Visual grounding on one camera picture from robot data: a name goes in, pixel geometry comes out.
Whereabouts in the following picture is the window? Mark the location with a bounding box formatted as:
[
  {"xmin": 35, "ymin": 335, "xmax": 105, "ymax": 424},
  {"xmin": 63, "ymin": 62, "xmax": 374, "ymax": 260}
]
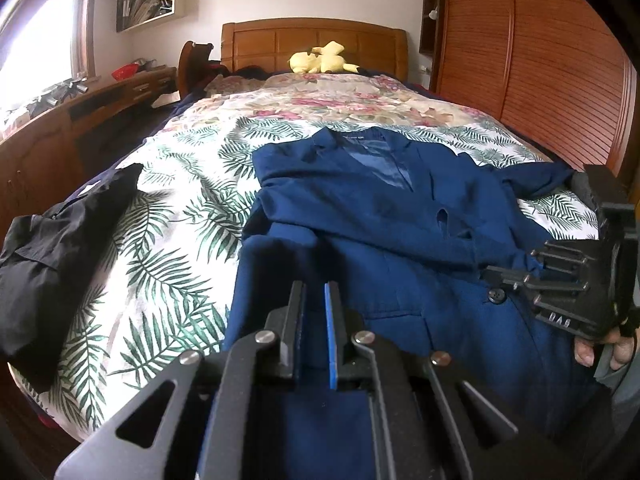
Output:
[{"xmin": 0, "ymin": 0, "xmax": 96, "ymax": 111}]

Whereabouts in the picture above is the wooden headboard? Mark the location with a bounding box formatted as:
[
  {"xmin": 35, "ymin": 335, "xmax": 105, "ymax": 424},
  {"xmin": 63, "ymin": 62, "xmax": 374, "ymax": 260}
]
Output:
[{"xmin": 221, "ymin": 18, "xmax": 410, "ymax": 81}]

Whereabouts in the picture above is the wooden wardrobe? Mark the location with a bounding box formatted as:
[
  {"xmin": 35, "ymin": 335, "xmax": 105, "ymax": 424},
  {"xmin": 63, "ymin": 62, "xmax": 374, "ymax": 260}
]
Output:
[{"xmin": 430, "ymin": 0, "xmax": 638, "ymax": 191}]

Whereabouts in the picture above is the person's right hand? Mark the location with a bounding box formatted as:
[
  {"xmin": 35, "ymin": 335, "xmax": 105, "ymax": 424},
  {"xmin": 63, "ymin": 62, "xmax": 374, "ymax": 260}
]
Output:
[{"xmin": 574, "ymin": 329, "xmax": 639, "ymax": 372}]

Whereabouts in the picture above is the black garment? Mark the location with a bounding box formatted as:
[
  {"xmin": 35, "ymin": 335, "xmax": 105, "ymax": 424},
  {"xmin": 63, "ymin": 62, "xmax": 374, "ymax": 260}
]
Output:
[{"xmin": 0, "ymin": 162, "xmax": 146, "ymax": 391}]

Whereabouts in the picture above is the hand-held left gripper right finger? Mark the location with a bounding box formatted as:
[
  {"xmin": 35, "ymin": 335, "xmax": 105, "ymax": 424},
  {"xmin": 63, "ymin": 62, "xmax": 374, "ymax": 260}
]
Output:
[{"xmin": 324, "ymin": 281, "xmax": 591, "ymax": 480}]

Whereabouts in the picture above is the floral quilt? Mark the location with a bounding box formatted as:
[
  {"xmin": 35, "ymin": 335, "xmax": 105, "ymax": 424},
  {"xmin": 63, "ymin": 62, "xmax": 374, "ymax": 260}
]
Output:
[{"xmin": 170, "ymin": 72, "xmax": 506, "ymax": 136}]

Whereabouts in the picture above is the bed with leaf-print cover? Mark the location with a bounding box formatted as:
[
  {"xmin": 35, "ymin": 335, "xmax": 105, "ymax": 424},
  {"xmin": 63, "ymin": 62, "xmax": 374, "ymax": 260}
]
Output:
[{"xmin": 7, "ymin": 110, "xmax": 601, "ymax": 446}]

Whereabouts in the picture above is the wooden chair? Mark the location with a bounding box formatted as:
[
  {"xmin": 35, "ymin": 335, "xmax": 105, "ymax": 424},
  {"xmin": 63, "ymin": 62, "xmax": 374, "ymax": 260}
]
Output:
[{"xmin": 178, "ymin": 40, "xmax": 215, "ymax": 101}]

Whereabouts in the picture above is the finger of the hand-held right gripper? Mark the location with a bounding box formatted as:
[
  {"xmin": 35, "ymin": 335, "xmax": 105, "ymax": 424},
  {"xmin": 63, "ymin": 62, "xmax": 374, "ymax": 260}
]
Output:
[
  {"xmin": 537, "ymin": 240, "xmax": 598, "ymax": 281},
  {"xmin": 482, "ymin": 266, "xmax": 593, "ymax": 311}
]

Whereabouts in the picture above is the yellow plush toy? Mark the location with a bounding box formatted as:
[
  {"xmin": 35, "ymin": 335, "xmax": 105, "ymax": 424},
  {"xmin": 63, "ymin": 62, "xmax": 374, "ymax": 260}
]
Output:
[{"xmin": 287, "ymin": 41, "xmax": 360, "ymax": 75}]

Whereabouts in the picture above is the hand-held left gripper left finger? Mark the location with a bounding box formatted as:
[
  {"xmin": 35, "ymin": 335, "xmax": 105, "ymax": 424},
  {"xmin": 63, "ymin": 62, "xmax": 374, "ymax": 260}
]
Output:
[{"xmin": 54, "ymin": 280, "xmax": 308, "ymax": 480}]

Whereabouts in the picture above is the blue suit jacket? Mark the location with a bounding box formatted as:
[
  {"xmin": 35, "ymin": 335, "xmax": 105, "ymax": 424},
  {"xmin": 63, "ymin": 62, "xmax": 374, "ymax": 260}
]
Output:
[{"xmin": 197, "ymin": 127, "xmax": 606, "ymax": 480}]

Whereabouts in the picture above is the wooden desk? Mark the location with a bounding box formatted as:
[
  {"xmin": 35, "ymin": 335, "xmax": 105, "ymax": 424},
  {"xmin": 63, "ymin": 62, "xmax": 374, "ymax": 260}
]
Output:
[{"xmin": 0, "ymin": 66, "xmax": 178, "ymax": 241}]

